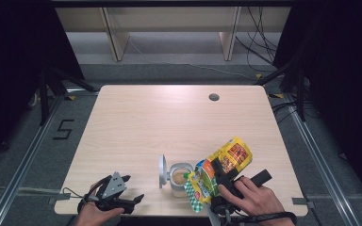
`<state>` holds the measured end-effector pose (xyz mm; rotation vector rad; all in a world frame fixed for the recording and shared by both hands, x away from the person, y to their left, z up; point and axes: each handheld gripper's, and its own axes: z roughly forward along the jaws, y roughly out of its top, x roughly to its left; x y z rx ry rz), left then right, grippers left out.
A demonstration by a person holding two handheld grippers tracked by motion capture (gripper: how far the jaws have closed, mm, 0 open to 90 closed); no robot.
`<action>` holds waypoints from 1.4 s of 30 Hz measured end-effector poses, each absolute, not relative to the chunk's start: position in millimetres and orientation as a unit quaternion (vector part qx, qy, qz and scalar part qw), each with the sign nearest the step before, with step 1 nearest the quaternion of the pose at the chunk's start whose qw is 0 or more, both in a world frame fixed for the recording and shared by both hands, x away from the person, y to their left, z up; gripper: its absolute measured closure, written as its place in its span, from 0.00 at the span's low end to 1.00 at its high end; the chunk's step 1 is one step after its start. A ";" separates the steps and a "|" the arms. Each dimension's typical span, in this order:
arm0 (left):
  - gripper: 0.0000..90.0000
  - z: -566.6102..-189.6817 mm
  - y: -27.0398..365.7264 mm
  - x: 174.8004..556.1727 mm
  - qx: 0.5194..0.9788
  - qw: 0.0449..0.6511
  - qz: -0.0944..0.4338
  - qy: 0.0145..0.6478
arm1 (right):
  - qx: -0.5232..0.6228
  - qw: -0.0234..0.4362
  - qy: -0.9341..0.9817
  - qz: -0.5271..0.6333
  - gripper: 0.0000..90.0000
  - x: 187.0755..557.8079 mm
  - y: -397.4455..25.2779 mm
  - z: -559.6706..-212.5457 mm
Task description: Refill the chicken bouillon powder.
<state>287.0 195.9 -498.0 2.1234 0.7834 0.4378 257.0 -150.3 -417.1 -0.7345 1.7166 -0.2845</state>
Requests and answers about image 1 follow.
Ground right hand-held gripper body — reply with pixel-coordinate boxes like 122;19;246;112
206;169;273;226

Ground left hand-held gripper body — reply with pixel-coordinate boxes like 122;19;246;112
94;171;136;215

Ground yellow spouted seasoning pouch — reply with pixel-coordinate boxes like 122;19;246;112
183;136;253;214

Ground person's right hand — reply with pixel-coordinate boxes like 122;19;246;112
218;176;297;226

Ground person's left hand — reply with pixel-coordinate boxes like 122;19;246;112
74;184;125;226

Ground grey tape strip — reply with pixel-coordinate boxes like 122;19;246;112
291;197;316;209
47;192;74;205

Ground black metal stand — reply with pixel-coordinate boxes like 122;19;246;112
39;65;98;126
254;56;307;121

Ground black curtain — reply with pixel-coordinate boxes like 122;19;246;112
272;0;362;208
0;0;84;170

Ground pale wooden shelf unit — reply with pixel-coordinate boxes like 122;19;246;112
55;7;291;62

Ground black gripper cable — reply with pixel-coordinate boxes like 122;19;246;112
229;203;298;225
62;174;113;215

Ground metal floor rail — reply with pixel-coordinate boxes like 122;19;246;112
284;93;357;226
0;93;64;226

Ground black floor cables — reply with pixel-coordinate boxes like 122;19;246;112
235;7;279;73
271;100;296;124

